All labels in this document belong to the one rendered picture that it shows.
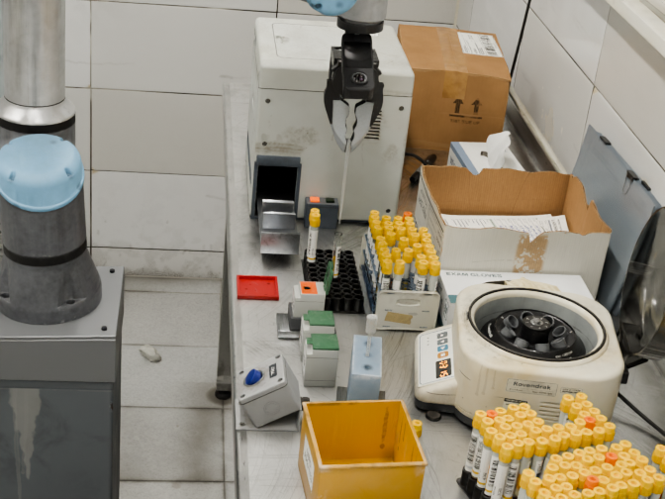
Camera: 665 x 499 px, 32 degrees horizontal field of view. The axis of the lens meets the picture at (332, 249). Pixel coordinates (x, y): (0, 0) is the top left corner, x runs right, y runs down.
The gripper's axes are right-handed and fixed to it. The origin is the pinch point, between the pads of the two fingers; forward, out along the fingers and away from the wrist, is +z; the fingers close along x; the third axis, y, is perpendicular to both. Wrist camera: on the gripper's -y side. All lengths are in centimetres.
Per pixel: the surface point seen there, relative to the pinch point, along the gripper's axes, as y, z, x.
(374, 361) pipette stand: -36.9, 15.9, -2.1
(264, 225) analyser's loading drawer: 13.1, 21.4, 11.3
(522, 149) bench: 65, 26, -47
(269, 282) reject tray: 0.7, 25.8, 10.5
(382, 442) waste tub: -46, 22, -3
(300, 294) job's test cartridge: -14.9, 18.7, 6.7
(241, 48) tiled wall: 156, 37, 13
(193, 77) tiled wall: 156, 47, 27
